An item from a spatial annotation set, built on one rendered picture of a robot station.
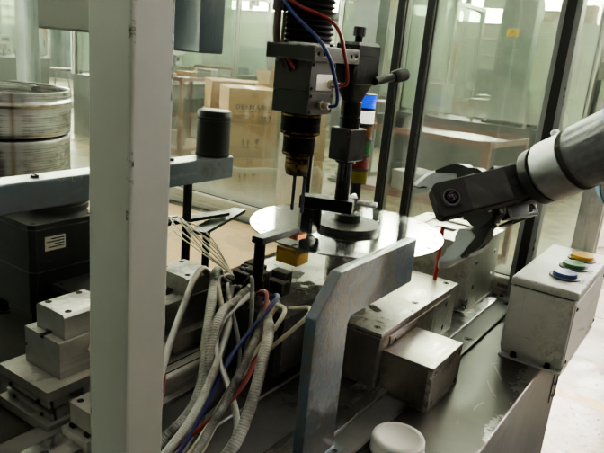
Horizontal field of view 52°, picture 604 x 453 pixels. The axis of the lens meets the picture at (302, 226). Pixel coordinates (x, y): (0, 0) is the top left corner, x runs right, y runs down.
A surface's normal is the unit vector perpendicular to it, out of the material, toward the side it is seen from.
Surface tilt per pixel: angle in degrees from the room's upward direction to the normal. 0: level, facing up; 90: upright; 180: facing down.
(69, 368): 90
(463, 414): 0
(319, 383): 90
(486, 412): 0
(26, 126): 90
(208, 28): 90
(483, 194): 60
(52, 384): 0
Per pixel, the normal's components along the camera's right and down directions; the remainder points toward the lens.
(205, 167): 0.81, 0.22
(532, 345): -0.57, 0.18
